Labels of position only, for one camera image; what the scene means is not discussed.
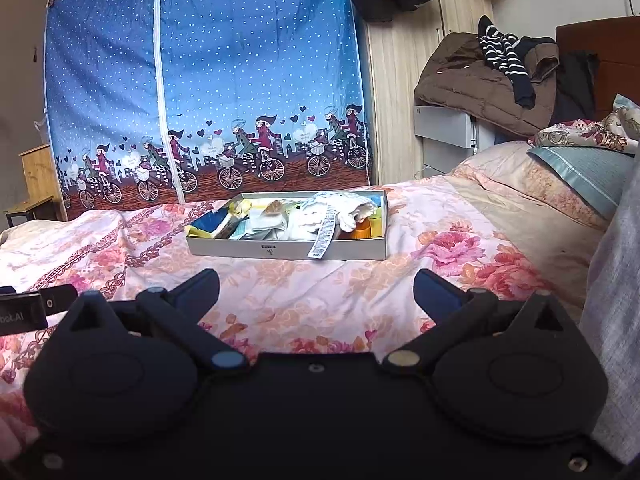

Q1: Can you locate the white whale print cloth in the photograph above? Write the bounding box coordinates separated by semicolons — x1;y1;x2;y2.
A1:
292;192;376;261

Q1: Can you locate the floral satin cloth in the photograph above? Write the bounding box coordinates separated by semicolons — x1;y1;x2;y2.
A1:
530;107;640;156

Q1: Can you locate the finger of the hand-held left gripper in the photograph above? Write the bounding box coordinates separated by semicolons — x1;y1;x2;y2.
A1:
39;284;77;313

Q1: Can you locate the black white striped garment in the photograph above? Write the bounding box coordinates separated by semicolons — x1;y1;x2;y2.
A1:
477;15;538;108

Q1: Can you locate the small wooden cabinet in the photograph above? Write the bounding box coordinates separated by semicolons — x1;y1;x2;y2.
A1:
19;144;53;201

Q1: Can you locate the brown padded jacket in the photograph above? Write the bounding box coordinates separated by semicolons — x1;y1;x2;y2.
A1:
415;32;560;137

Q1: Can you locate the white drawer cabinet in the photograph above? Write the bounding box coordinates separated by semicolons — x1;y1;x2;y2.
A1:
413;104;496;181

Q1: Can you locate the beige floral pillow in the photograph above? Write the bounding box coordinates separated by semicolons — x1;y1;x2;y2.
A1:
447;141;613;233

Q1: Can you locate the pink floral blanket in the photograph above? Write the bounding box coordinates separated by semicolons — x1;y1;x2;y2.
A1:
0;177;616;461

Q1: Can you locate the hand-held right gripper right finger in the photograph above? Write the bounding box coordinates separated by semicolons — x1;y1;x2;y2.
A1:
382;268;571;375

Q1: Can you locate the small wooden table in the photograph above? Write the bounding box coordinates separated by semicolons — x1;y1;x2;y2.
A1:
4;195;56;233

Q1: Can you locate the plain white cloth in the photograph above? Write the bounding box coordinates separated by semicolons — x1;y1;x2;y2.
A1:
247;210;296;243

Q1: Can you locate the person's grey clothing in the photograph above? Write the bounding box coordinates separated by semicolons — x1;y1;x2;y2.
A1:
582;157;640;466

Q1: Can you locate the blue printed fabric wardrobe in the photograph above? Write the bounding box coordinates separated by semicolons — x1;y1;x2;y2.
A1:
44;0;373;223

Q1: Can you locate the brown wooden headboard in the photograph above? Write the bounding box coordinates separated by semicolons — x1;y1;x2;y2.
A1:
555;16;640;121

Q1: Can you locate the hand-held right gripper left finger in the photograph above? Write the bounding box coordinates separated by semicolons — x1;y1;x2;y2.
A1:
60;268;251;373

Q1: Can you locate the teal pillow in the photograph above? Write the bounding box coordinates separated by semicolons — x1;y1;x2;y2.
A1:
527;146;636;221

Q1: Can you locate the light wooden wardrobe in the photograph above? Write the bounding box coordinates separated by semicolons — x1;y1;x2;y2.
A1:
360;0;496;186

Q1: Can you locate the yellow blue cartoon cloth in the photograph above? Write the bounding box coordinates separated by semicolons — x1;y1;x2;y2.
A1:
192;199;266;238

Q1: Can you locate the grey cardboard box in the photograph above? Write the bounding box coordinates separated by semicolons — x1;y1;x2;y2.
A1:
186;191;390;261

